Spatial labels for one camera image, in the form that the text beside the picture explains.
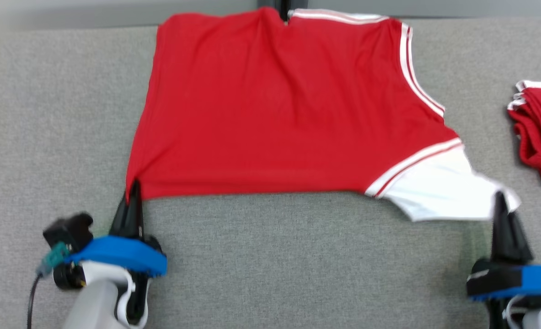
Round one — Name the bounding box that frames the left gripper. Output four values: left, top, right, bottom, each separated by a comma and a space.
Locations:
109, 180, 152, 328

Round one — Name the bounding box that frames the grey metal door frame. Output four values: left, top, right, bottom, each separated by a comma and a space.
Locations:
257, 0, 308, 21

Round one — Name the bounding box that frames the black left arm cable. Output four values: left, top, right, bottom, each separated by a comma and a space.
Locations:
27, 273, 43, 329

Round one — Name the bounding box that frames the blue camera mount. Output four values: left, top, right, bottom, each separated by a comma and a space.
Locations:
64, 235, 168, 278
468, 264, 541, 302

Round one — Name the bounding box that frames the blue right camera mount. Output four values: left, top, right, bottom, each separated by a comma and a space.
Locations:
468, 264, 541, 302

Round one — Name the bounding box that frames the blue left camera mount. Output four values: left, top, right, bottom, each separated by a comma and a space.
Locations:
64, 235, 168, 278

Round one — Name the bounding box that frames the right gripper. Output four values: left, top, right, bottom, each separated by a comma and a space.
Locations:
466, 192, 534, 296

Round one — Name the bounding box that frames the red white basketball jersey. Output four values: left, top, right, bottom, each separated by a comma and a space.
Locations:
125, 6, 522, 223

